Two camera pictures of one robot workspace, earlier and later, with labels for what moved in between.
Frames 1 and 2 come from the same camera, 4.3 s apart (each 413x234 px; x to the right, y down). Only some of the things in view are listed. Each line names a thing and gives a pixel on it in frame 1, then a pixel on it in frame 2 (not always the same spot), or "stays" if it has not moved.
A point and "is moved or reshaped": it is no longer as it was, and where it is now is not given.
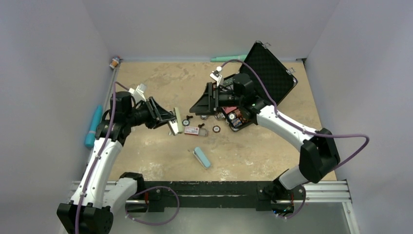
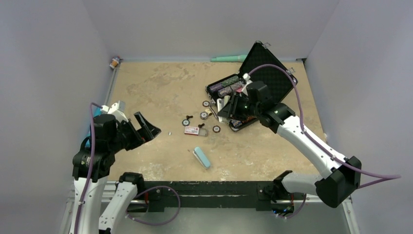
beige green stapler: [176, 126] is moved or reshaped
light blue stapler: [199, 154] stays
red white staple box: [196, 131] stays
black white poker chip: [216, 129] stays
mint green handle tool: [226, 59] stays
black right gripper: [209, 104] -> [231, 109]
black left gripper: [157, 114] -> [147, 131]
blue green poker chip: [185, 122] stays
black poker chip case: [278, 80] stays
